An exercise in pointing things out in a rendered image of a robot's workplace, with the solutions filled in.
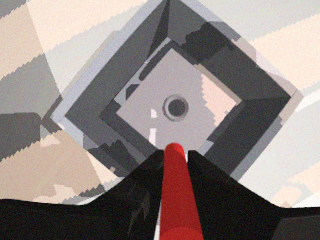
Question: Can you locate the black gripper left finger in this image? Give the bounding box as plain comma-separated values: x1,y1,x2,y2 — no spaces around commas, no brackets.
0,149,164,240

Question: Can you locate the red peg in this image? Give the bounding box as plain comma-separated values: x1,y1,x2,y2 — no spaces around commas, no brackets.
159,143,204,240

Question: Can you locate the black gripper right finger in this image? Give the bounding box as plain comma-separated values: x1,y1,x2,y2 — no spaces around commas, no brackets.
188,151,320,240

